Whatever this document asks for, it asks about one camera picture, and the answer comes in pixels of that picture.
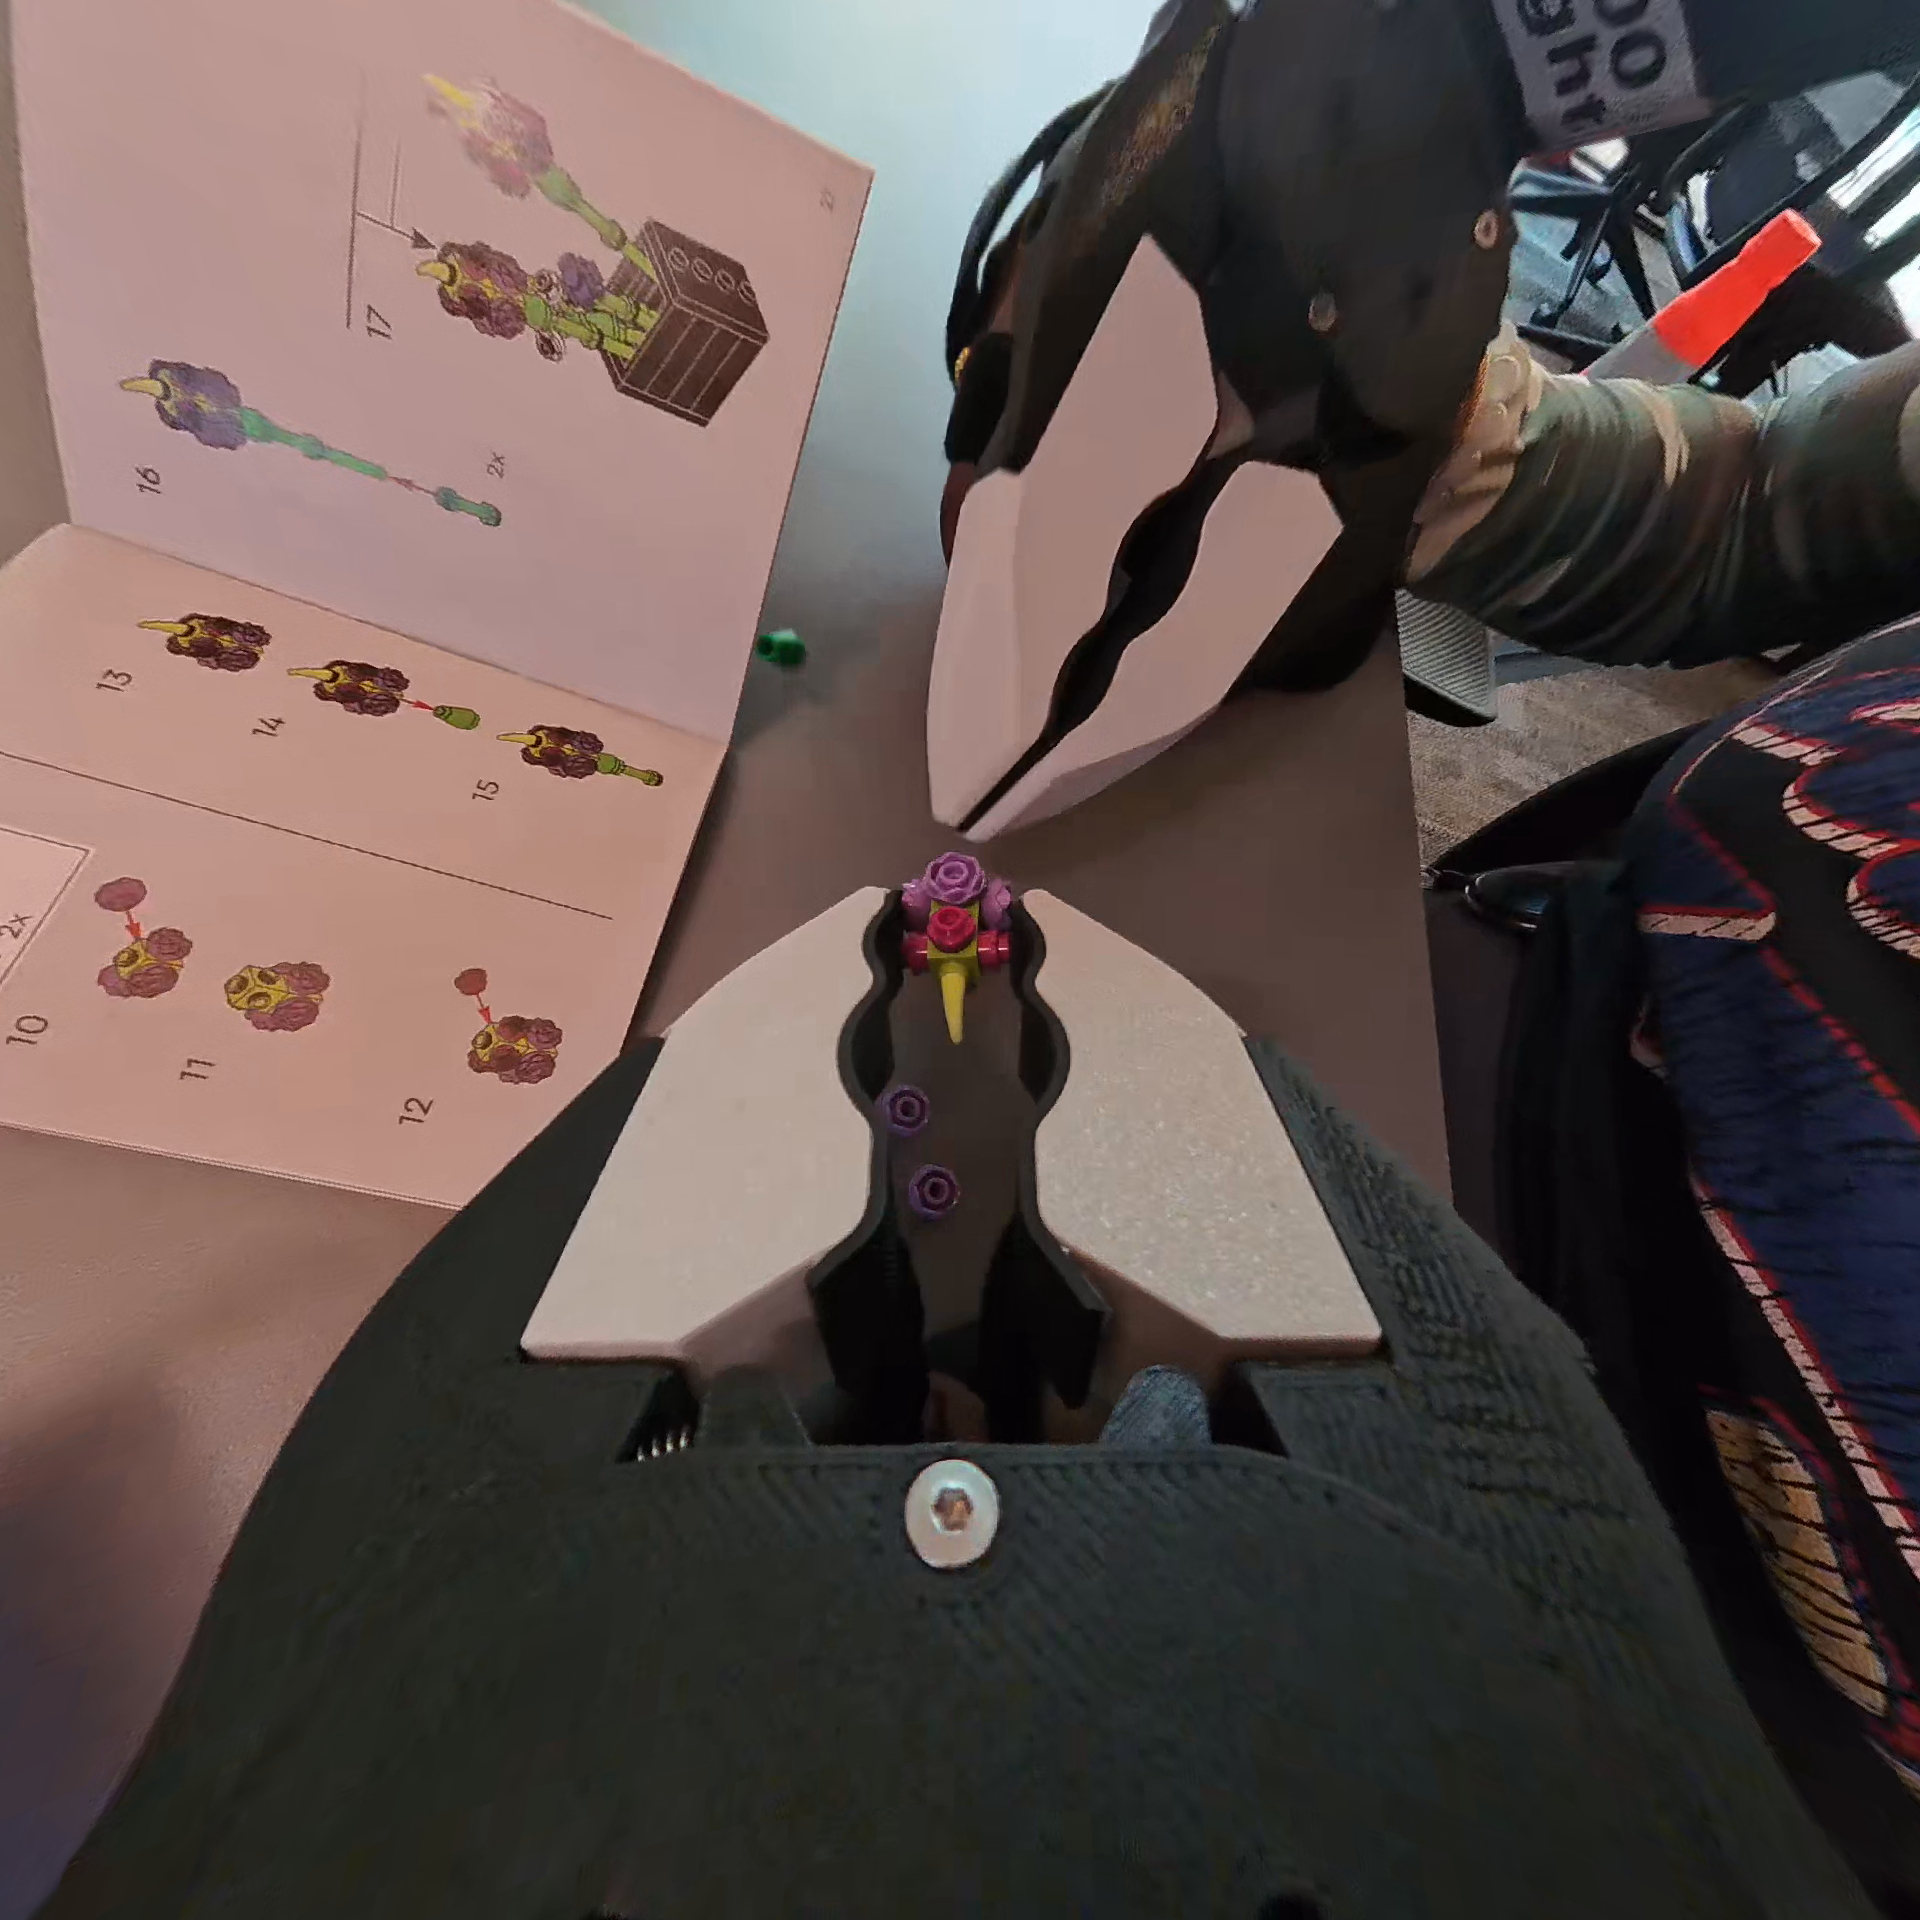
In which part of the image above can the person's right forearm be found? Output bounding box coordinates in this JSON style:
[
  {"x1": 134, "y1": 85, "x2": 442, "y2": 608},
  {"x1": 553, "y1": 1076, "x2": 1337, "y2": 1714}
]
[{"x1": 1409, "y1": 331, "x2": 1920, "y2": 668}]

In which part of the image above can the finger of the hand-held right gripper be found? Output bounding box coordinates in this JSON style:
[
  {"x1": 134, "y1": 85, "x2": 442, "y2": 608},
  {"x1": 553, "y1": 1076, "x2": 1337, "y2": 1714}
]
[
  {"x1": 925, "y1": 235, "x2": 1224, "y2": 839},
  {"x1": 960, "y1": 467, "x2": 1353, "y2": 841}
]

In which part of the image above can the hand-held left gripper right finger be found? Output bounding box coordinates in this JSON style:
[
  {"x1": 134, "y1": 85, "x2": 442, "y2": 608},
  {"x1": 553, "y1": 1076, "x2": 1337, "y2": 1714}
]
[{"x1": 1006, "y1": 892, "x2": 1388, "y2": 1413}]

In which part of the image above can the purple yellow flower assembly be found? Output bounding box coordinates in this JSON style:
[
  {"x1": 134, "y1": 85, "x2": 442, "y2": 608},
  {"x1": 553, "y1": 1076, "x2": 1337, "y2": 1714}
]
[{"x1": 900, "y1": 851, "x2": 1016, "y2": 917}]

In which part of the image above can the grey desk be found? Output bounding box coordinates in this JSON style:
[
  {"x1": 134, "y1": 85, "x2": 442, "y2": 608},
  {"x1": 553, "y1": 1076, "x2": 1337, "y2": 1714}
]
[{"x1": 0, "y1": 0, "x2": 1455, "y2": 1920}]

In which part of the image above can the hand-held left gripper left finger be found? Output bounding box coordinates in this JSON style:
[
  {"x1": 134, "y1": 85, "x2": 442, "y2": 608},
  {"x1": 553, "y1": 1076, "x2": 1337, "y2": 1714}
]
[{"x1": 526, "y1": 892, "x2": 917, "y2": 1413}]

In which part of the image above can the white instruction booklet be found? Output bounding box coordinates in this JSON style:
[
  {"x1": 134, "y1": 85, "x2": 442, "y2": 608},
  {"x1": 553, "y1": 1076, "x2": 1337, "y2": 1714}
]
[{"x1": 0, "y1": 0, "x2": 877, "y2": 1211}]

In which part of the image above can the orange traffic cone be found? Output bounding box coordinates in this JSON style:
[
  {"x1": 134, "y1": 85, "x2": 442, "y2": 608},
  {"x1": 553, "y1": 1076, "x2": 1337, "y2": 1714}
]
[{"x1": 1591, "y1": 205, "x2": 1832, "y2": 377}]

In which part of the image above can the black chair armrest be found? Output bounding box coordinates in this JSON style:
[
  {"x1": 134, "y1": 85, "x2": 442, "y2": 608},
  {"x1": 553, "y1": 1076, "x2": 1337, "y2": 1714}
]
[{"x1": 1396, "y1": 586, "x2": 1502, "y2": 729}]

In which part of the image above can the person's dark clothing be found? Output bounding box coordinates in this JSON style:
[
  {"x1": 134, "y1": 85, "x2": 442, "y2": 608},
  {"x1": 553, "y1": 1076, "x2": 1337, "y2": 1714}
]
[{"x1": 1425, "y1": 615, "x2": 1920, "y2": 1863}]

